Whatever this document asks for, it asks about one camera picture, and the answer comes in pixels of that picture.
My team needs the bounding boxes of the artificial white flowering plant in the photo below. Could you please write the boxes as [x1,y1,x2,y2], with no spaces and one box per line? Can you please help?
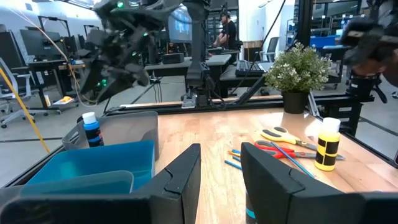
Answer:
[263,42,333,94]

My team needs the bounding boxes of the grey office chair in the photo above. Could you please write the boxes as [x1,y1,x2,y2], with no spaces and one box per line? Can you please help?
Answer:
[259,36,280,63]

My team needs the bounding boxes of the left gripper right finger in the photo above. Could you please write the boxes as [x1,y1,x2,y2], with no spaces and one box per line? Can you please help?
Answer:
[240,142,345,224]

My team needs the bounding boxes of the light grey desk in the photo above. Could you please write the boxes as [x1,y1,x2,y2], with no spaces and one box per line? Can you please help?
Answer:
[144,54,233,78]

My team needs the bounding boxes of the grey translucent plastic bin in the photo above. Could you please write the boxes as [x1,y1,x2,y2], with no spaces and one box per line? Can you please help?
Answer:
[6,170,135,197]
[61,111,160,161]

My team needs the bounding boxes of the blue plastic bin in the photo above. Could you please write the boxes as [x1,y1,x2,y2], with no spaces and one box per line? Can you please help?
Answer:
[26,139,155,192]

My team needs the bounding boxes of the thick yellow cable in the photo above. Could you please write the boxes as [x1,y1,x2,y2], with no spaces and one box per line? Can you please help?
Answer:
[0,67,51,155]

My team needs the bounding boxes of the orange item with white plate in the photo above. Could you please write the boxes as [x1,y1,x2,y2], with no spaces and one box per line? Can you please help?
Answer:
[52,95,75,106]

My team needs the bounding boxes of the blue storage crates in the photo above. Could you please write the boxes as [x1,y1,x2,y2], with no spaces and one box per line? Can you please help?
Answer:
[310,35,340,49]

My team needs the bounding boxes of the black framed desk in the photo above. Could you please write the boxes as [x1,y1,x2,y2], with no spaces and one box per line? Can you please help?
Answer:
[11,58,86,111]

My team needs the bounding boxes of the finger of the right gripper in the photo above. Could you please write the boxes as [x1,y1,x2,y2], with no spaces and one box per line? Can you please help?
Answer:
[80,58,105,94]
[96,64,150,102]

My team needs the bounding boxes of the dark grey desk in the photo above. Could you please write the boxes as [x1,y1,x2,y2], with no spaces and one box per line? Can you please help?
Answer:
[219,62,274,99]

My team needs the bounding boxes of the yellow paint bottle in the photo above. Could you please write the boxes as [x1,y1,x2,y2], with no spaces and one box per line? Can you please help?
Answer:
[313,117,341,172]

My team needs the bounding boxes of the thin yellow hanging cable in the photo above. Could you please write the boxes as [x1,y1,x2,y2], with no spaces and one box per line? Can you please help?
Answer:
[9,6,95,104]

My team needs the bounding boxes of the black backlit keyboard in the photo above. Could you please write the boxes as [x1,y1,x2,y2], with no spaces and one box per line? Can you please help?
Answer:
[234,60,266,78]

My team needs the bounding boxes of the black computer monitor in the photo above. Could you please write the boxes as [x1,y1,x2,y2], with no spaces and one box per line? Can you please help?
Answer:
[19,29,63,62]
[0,30,22,70]

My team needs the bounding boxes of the black aluminium table frame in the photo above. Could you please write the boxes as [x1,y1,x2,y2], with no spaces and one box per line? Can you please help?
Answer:
[1,0,398,189]

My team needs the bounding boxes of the yellow handled scissors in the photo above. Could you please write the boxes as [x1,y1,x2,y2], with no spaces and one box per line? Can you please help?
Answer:
[259,126,318,152]

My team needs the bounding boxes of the large display screen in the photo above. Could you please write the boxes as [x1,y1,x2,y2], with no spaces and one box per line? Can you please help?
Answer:
[167,6,193,44]

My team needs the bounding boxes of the black plant pot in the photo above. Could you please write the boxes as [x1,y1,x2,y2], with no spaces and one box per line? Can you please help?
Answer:
[281,90,310,114]

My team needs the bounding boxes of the blue paint bottle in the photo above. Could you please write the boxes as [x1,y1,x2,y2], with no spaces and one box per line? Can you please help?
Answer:
[81,111,105,148]

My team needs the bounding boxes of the person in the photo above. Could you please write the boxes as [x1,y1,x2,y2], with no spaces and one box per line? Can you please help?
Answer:
[213,11,239,50]

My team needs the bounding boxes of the red handled scissors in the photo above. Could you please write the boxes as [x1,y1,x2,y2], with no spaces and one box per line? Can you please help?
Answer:
[254,139,346,161]

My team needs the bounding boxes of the white office chair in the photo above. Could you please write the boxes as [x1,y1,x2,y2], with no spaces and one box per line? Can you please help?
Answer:
[0,57,49,129]

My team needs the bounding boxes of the black rectangular box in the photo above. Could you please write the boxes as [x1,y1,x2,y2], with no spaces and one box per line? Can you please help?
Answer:
[161,52,185,65]

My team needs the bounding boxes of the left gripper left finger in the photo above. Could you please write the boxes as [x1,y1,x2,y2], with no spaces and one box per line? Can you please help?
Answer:
[135,142,202,224]

